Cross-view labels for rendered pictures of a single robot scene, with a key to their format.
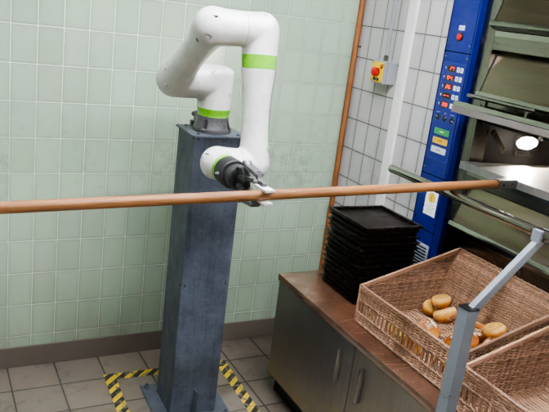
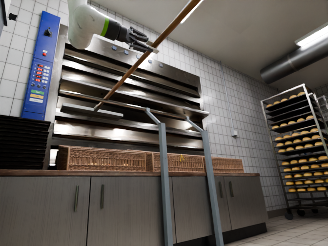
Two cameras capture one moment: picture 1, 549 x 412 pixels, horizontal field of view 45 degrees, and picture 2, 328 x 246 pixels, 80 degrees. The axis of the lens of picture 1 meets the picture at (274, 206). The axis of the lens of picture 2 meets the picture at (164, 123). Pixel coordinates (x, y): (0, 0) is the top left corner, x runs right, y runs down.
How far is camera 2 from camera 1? 2.43 m
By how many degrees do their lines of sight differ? 102
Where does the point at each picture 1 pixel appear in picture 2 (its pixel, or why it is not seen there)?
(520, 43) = (77, 65)
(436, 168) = (36, 109)
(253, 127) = not seen: hidden behind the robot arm
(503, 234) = (86, 133)
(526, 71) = (80, 75)
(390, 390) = (125, 183)
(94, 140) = not seen: outside the picture
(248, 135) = not seen: hidden behind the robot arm
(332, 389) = (71, 221)
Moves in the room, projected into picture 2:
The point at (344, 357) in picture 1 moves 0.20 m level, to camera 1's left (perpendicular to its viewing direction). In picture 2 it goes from (80, 189) to (68, 188)
